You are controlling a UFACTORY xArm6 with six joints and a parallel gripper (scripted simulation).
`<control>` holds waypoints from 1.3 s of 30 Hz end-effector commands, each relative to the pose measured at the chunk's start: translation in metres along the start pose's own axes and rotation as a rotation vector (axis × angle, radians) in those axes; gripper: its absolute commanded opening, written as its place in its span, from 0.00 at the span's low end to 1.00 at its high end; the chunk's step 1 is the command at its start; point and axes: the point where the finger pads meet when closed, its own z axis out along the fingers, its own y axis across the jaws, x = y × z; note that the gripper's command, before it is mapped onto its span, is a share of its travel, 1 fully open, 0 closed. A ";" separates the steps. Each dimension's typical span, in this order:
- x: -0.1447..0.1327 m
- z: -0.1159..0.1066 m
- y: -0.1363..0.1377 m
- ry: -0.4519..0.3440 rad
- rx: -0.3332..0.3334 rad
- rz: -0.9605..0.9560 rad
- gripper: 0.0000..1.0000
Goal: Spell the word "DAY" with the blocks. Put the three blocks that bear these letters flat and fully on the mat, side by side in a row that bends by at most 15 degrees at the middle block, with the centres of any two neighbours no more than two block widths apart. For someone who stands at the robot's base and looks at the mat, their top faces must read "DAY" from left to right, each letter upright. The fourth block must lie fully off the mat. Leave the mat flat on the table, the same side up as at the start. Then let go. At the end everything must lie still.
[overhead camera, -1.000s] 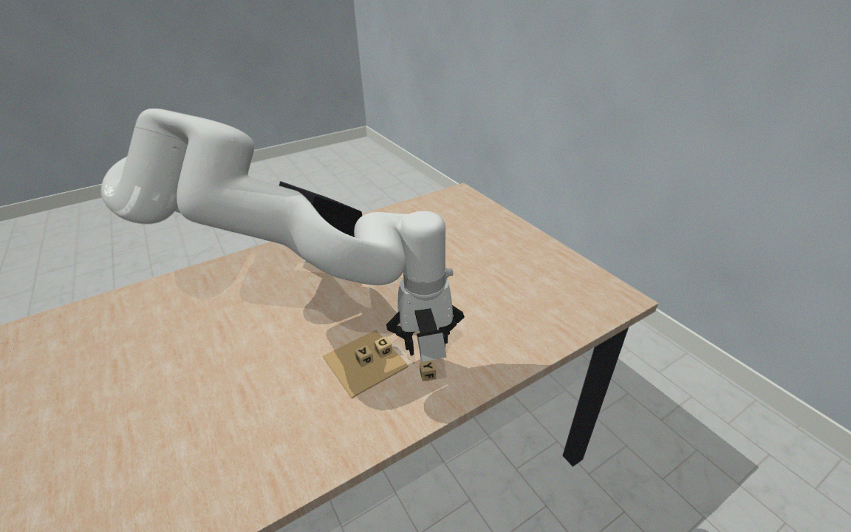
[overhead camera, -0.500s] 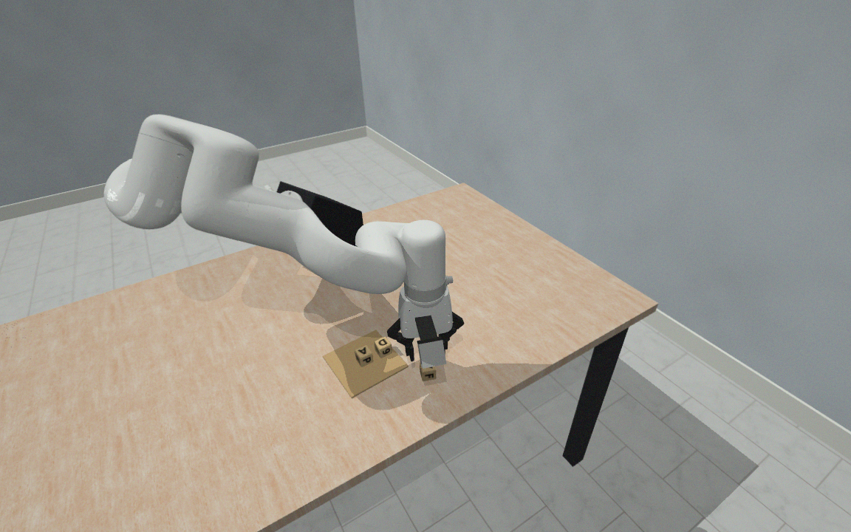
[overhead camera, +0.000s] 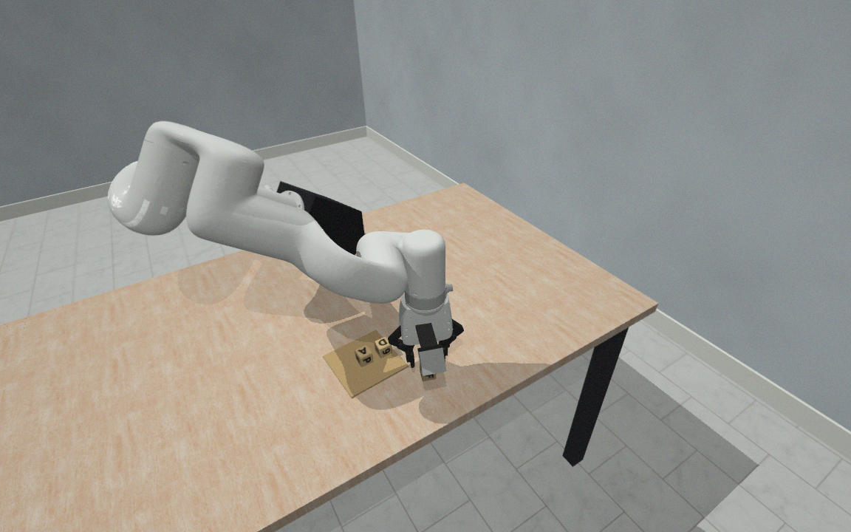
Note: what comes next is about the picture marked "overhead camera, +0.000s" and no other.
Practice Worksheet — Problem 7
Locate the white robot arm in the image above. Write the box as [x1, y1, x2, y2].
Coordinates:
[107, 121, 453, 310]

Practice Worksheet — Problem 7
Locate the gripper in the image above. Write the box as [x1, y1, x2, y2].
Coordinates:
[388, 294, 464, 368]

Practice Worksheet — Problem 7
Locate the tan square mat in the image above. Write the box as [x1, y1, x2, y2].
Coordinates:
[323, 330, 409, 398]

